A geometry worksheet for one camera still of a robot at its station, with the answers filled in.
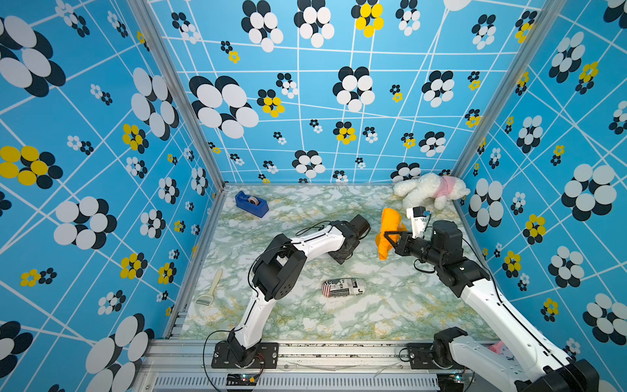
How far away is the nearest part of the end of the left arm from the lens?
0.71 m

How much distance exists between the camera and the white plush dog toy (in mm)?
1075

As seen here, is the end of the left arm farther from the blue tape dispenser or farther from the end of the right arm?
the blue tape dispenser

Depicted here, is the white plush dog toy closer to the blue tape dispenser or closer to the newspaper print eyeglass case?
the newspaper print eyeglass case

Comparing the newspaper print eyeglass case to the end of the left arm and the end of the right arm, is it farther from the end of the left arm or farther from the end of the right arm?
the end of the right arm

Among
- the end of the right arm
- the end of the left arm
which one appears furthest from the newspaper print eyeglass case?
the end of the right arm

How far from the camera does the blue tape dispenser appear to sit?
3.51 ft

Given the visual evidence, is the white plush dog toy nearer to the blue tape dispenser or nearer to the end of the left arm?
the end of the left arm

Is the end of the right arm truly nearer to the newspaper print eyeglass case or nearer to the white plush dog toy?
the newspaper print eyeglass case

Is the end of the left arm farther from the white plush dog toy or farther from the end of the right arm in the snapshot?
the white plush dog toy

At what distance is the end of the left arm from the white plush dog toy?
15.2 inches

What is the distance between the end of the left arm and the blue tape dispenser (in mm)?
407

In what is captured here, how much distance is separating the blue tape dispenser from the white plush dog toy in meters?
0.64

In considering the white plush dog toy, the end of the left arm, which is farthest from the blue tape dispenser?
the white plush dog toy

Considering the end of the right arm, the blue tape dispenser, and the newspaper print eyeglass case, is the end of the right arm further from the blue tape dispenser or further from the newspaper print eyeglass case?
the blue tape dispenser
